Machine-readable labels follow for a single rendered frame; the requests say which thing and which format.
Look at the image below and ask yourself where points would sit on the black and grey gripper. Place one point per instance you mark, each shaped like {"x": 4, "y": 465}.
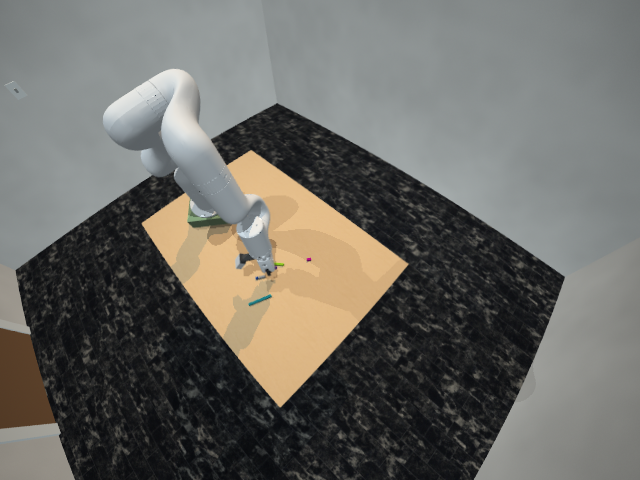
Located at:
{"x": 268, "y": 264}

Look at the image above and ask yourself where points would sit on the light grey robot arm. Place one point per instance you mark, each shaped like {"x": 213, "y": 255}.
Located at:
{"x": 135, "y": 118}

